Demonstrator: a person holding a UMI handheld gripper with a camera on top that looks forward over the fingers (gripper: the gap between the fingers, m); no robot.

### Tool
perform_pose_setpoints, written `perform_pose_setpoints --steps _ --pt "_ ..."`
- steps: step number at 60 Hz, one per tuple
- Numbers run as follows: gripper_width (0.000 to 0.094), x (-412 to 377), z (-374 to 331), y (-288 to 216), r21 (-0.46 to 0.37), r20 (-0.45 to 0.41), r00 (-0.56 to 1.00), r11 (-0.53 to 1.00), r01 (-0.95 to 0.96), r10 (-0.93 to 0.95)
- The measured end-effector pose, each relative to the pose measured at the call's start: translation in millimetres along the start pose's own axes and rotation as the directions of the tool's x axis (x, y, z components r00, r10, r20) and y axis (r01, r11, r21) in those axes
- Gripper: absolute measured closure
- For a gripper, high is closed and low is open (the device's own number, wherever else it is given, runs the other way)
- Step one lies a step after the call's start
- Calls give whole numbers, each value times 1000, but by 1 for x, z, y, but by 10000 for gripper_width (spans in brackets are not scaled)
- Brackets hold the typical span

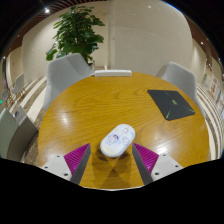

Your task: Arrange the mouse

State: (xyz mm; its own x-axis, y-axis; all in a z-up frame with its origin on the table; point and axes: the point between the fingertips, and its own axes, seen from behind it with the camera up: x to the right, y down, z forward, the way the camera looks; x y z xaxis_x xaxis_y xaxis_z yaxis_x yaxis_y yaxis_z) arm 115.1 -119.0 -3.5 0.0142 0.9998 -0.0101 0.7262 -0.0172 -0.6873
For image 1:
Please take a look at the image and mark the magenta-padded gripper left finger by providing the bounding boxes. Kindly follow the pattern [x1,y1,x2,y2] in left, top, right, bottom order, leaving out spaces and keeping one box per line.
[40,143,92,186]

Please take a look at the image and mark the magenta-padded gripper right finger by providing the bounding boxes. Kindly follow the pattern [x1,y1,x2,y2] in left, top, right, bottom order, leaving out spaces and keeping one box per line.
[132,143,184,186]

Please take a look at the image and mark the white cartoon-print computer mouse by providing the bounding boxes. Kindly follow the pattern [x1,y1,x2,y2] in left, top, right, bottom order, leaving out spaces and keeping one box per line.
[99,123,137,159]

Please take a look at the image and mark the black mouse pad green lines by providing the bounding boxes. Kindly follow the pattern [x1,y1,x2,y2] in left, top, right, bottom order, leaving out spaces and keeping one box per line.
[147,89,196,122]

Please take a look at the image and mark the grey shell chair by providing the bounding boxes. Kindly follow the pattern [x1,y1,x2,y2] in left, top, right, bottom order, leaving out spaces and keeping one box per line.
[0,105,39,163]
[42,53,96,113]
[155,61,206,118]
[11,73,28,101]

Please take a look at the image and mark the red white sign board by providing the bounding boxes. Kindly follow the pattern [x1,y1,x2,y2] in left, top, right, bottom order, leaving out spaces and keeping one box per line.
[208,74,220,99]

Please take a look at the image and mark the green leafy potted plant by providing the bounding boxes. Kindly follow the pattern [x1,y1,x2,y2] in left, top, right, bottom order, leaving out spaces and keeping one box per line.
[45,5,106,68]

